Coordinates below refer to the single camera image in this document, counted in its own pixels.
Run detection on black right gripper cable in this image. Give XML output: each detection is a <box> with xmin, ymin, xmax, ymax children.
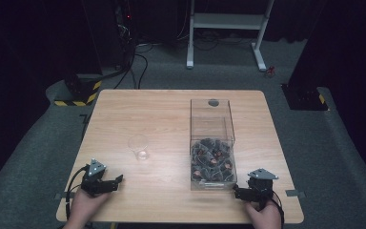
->
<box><xmin>270</xmin><ymin>190</ymin><xmax>286</xmax><ymax>229</ymax></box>

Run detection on black yellow striped stand base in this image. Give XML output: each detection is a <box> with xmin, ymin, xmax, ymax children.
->
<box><xmin>53</xmin><ymin>73</ymin><xmax>103</xmax><ymax>108</ymax></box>

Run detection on person's right hand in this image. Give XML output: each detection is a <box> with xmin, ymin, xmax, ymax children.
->
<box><xmin>244</xmin><ymin>199</ymin><xmax>282</xmax><ymax>229</ymax></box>

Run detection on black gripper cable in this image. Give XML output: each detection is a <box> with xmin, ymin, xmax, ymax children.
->
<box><xmin>270</xmin><ymin>190</ymin><xmax>286</xmax><ymax>229</ymax></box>
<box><xmin>64</xmin><ymin>164</ymin><xmax>91</xmax><ymax>221</ymax></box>

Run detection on pile of dark packets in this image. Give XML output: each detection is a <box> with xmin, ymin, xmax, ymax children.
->
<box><xmin>191</xmin><ymin>137</ymin><xmax>236</xmax><ymax>183</ymax></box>

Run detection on white metal stand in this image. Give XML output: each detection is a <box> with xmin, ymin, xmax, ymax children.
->
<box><xmin>186</xmin><ymin>0</ymin><xmax>275</xmax><ymax>73</ymax></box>

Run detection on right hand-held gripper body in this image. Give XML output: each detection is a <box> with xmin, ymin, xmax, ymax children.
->
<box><xmin>246</xmin><ymin>168</ymin><xmax>280</xmax><ymax>212</ymax></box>

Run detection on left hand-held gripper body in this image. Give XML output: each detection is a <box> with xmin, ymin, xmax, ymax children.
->
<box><xmin>80</xmin><ymin>158</ymin><xmax>116</xmax><ymax>197</ymax></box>

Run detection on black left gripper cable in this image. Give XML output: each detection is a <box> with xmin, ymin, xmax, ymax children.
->
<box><xmin>64</xmin><ymin>164</ymin><xmax>91</xmax><ymax>221</ymax></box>

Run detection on clear plastic box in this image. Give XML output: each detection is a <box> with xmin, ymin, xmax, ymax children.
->
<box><xmin>189</xmin><ymin>98</ymin><xmax>238</xmax><ymax>192</ymax></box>

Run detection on dark equipment rack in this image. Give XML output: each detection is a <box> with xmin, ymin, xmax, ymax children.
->
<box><xmin>113</xmin><ymin>0</ymin><xmax>138</xmax><ymax>70</ymax></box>

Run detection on clear plastic cup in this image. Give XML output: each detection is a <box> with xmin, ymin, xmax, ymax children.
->
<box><xmin>127</xmin><ymin>134</ymin><xmax>150</xmax><ymax>161</ymax></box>

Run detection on grey tape strip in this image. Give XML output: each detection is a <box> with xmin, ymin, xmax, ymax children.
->
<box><xmin>285</xmin><ymin>189</ymin><xmax>307</xmax><ymax>198</ymax></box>

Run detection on black floor cables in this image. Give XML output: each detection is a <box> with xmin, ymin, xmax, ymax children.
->
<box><xmin>102</xmin><ymin>41</ymin><xmax>155</xmax><ymax>91</ymax></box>

